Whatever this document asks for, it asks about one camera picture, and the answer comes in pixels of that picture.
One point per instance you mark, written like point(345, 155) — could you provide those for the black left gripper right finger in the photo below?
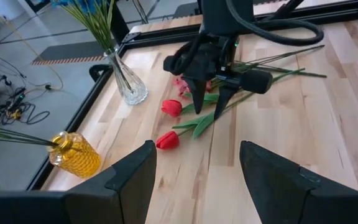
point(278, 193)

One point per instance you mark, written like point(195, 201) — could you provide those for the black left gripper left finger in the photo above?
point(126, 199)

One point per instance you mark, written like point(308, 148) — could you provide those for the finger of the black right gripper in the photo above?
point(224, 98)
point(197, 93)

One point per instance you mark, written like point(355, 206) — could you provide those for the red artificial tulip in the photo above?
point(171, 108)
point(167, 140)

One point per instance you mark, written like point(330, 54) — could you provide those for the blue artificial flower bunch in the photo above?
point(101, 28)

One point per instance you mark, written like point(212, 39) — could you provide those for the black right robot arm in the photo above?
point(222, 15)

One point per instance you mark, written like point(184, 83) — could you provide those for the yellow glass vase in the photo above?
point(79, 158)

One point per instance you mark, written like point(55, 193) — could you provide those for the clear glass vase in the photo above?
point(130, 90)

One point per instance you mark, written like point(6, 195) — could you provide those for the black hazard-striped floor plate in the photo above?
point(70, 51)

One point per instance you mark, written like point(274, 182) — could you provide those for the yellow power plug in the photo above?
point(15, 114)

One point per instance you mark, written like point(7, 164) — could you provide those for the black aluminium table frame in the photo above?
point(81, 110)

